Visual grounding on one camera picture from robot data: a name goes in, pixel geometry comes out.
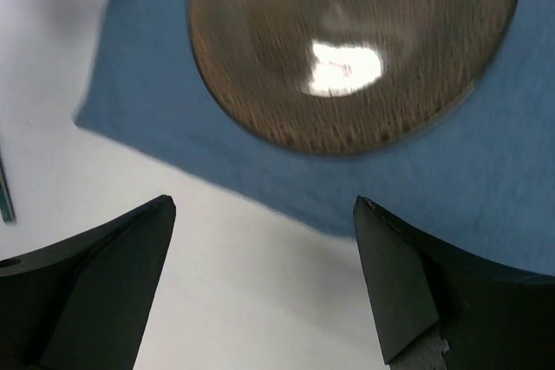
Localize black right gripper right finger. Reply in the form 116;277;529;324
353;197;554;369

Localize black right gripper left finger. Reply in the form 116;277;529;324
1;195;175;370

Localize blue cloth napkin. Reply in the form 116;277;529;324
76;0;554;274

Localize dark round plate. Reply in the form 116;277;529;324
188;0;517;156

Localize fork with green handle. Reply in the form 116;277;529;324
0;159;16;224

